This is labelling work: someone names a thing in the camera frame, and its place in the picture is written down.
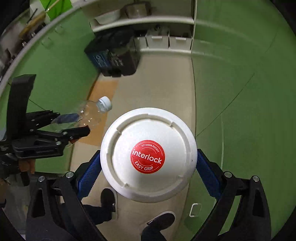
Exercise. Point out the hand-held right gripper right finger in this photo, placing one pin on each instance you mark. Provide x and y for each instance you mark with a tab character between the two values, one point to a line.
207	173

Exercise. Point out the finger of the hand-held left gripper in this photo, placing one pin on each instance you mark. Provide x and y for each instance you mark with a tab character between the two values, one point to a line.
76	133
46	118

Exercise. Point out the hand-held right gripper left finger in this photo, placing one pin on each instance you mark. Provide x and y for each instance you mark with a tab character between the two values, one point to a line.
89	176

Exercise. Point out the clear plastic bottle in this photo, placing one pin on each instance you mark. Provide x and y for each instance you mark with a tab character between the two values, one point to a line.
92	113

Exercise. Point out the white round interlock lid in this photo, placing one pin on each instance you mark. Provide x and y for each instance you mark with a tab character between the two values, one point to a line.
138	129

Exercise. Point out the black trash bin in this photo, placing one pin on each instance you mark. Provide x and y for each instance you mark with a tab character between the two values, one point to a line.
115	62

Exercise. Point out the person's left hand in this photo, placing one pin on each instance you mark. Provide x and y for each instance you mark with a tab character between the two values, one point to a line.
26	166

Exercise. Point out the person's left shoe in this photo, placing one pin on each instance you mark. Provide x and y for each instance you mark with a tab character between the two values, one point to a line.
108	200

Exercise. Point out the person's shoe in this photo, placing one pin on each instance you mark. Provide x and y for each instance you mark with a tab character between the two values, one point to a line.
108	200
161	221

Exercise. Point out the person's left leg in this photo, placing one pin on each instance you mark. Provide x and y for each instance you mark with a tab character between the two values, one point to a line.
99	214

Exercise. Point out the person's leg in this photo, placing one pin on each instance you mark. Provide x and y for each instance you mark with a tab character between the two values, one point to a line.
99	214
152	234

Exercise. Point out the green kitchen cabinet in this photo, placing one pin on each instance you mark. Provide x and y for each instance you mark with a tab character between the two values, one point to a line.
57	76
242	104

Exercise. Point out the gas stove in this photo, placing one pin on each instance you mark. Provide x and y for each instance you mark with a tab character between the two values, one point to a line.
13	48

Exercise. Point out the person's right shoe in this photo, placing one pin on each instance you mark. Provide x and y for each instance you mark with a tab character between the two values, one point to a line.
161	221

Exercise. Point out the person's right leg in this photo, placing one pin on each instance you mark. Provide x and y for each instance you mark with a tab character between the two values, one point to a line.
152	234

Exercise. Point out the pan with wooden utensils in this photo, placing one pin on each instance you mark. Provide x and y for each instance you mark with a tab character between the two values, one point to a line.
38	17

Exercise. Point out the white storage box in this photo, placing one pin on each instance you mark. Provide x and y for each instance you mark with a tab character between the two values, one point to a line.
180	42
140	43
157	41

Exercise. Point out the wide metal pot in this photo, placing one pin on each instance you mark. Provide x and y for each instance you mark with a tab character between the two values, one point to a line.
107	17

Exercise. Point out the white open shelf unit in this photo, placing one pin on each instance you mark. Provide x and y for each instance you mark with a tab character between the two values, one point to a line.
143	22

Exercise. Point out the tall metal pot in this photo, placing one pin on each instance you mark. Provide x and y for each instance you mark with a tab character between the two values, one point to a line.
137	9

